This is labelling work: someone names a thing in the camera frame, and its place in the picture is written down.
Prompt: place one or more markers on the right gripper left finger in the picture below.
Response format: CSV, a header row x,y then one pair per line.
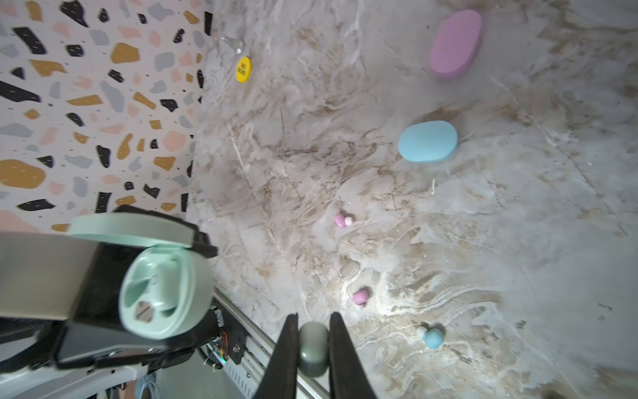
x,y
280,378

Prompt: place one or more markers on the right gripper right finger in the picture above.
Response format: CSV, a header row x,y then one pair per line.
x,y
347,378

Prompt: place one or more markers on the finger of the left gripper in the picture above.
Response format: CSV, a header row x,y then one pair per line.
x,y
84,345
99,297

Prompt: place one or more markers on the mint green charging case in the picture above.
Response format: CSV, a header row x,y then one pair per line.
x,y
168,288

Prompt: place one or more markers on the blue charging case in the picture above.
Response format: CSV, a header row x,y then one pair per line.
x,y
427,142

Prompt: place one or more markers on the pink charging case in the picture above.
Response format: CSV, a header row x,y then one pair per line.
x,y
456,44

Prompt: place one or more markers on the pink earbud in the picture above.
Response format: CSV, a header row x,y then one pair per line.
x,y
361,297
343,221

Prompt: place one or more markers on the blue earbud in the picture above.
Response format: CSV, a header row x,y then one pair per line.
x,y
432,338

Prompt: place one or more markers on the small clear cup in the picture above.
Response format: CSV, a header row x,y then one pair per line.
x,y
236,45

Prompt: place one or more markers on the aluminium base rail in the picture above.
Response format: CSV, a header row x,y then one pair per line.
x,y
243,350

